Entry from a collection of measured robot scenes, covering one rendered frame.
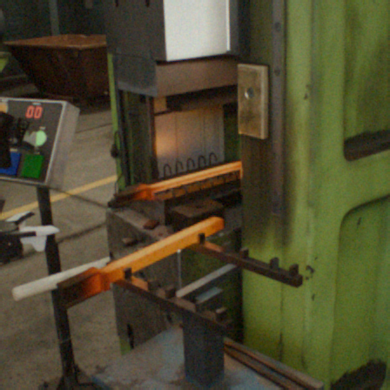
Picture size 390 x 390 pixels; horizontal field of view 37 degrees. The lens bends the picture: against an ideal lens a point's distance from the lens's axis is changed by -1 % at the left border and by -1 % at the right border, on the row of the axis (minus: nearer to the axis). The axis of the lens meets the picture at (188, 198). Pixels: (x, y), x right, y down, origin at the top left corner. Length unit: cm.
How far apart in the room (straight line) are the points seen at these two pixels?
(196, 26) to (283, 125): 34
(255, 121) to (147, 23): 37
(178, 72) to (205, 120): 45
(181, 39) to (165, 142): 49
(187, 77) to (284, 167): 36
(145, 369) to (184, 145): 86
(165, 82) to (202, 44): 13
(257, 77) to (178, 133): 57
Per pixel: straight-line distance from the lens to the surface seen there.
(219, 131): 203
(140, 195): 165
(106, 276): 112
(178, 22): 150
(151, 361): 135
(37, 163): 196
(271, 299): 160
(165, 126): 189
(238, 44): 143
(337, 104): 138
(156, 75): 153
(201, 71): 161
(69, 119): 199
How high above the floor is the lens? 155
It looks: 20 degrees down
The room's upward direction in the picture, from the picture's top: 2 degrees counter-clockwise
